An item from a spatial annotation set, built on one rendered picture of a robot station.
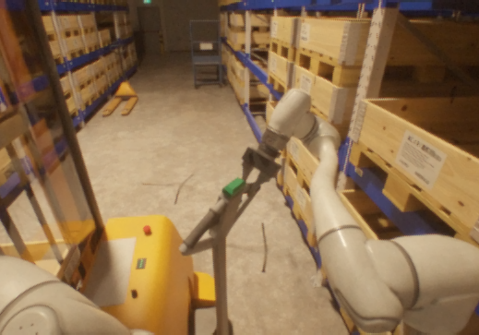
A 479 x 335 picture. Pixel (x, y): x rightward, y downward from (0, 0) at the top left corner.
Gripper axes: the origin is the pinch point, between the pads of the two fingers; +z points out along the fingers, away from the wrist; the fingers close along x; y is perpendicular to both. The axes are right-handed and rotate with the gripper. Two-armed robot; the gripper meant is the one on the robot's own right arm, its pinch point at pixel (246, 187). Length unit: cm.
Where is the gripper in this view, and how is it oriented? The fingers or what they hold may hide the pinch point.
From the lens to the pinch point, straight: 98.3
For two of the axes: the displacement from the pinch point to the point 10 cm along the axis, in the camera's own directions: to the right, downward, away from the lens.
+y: -3.8, -0.2, -9.2
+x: 7.9, 5.2, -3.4
